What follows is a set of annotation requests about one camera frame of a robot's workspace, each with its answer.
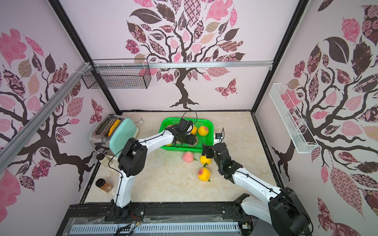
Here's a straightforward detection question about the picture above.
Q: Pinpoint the small brown spice jar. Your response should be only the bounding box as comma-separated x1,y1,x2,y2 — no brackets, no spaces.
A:
95,178,114,193

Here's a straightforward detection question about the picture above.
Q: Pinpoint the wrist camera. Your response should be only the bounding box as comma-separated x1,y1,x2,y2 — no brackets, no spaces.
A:
214,133,223,145
176,118,194,133

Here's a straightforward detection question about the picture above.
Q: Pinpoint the white wire wall shelf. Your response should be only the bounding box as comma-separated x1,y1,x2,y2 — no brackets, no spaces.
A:
269,83,319,154

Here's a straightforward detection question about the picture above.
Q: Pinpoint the mint and steel toaster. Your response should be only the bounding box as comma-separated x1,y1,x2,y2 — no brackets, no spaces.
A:
89,115,139,156

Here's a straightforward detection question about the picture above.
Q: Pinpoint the pink peach upper middle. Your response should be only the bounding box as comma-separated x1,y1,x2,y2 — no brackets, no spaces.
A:
182,151,197,163

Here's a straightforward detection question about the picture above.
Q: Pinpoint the black wire wall basket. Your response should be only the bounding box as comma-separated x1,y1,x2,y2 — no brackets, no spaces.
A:
81,58,152,89

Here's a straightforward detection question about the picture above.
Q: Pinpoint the left aluminium rail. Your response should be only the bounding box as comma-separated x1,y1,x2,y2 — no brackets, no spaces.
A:
1,62,90,172

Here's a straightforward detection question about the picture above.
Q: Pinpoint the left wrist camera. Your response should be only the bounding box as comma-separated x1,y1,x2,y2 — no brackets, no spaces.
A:
176,118,194,133

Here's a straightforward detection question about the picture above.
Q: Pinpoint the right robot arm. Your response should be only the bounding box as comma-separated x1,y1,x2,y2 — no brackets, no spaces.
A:
202,143,313,236

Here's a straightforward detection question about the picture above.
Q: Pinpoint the aluminium rail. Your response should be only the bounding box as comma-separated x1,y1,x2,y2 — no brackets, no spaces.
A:
1,62,90,172
94,61,273,68

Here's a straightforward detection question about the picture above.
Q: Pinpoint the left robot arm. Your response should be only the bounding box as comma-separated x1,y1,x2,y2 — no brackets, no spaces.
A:
114,124,196,209

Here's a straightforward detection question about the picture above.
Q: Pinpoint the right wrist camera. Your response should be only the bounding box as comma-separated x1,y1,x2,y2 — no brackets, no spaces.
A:
214,133,223,145

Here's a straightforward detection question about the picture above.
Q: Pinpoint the yellow red peach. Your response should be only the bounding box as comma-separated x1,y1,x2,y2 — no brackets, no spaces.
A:
197,126,209,137
198,167,211,182

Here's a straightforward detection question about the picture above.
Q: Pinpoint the white slotted cable duct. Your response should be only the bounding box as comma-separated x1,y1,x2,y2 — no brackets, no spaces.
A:
68,222,239,236

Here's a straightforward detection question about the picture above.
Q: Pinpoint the green plastic basket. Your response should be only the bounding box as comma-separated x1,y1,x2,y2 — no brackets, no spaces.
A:
159,118,214,153

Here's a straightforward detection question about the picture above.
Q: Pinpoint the back aluminium rail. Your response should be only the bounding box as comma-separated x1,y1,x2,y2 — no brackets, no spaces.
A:
94,61,273,68

